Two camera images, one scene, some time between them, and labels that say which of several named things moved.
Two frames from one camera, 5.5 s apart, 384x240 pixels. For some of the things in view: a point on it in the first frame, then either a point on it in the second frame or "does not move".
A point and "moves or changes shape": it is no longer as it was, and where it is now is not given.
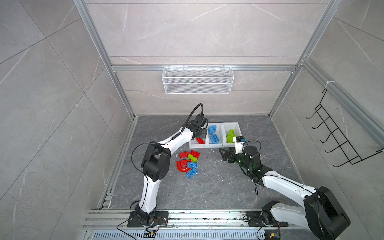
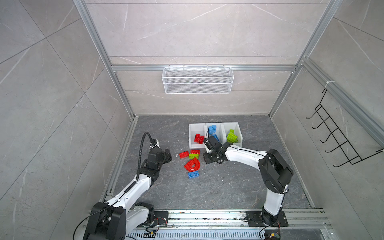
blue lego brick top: [214, 139] does not move
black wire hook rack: [350, 153] does not move
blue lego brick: [211, 129] does not move
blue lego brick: [191, 173] does not move
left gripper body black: [203, 132] -> [165, 157]
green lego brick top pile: [192, 158] moves or changes shape
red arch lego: [182, 165] -> [193, 165]
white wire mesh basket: [197, 80] does not move
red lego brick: [183, 155] does not move
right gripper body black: [234, 158] -> [209, 157]
